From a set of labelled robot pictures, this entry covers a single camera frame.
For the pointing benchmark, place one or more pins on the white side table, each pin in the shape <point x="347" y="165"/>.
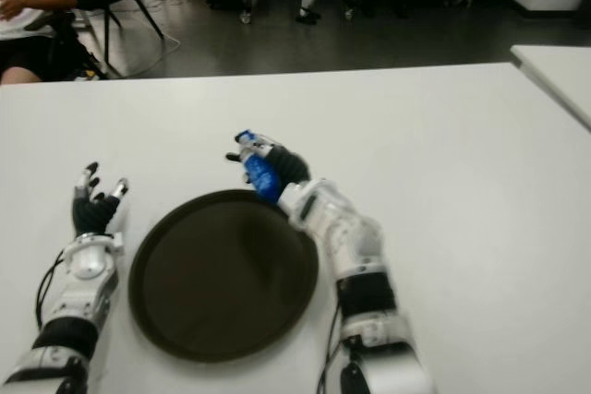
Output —
<point x="558" y="71"/>

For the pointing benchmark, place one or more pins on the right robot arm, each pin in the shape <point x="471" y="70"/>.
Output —
<point x="351" y="246"/>

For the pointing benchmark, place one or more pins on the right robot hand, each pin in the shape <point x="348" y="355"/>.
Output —
<point x="288" y="163"/>

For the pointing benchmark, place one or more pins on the round dark brown tray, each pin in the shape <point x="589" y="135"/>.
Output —
<point x="221" y="278"/>

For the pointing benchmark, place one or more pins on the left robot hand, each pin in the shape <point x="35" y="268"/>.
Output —
<point x="92" y="214"/>

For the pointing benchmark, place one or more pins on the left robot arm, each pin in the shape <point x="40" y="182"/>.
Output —
<point x="83" y="265"/>

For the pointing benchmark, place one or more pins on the blue Oreo packet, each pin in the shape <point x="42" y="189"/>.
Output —
<point x="261" y="172"/>

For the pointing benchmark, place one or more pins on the small white wrist camera box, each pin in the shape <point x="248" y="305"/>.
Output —
<point x="117" y="242"/>

